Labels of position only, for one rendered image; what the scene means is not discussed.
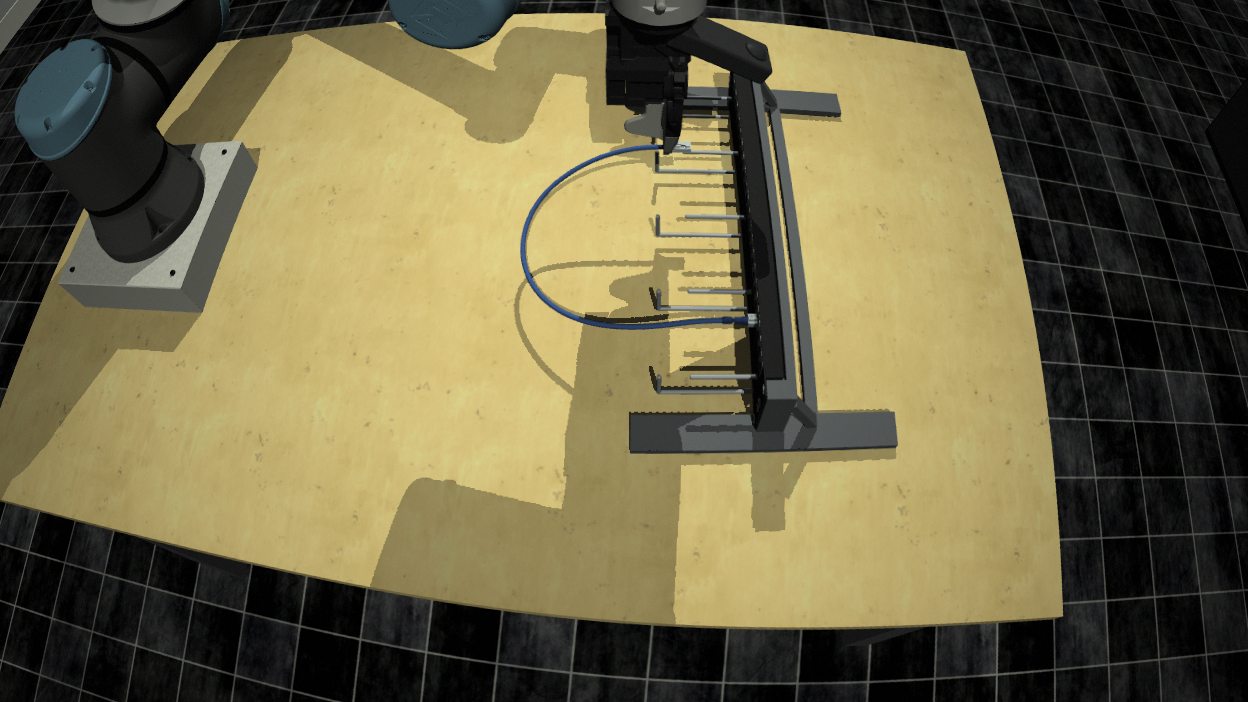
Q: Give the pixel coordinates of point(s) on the blue network cable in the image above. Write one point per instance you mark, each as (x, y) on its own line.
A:
(723, 320)

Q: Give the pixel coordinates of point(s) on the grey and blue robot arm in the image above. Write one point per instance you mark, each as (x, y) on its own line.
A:
(91, 116)

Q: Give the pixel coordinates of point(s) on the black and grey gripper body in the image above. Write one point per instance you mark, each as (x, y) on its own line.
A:
(643, 64)

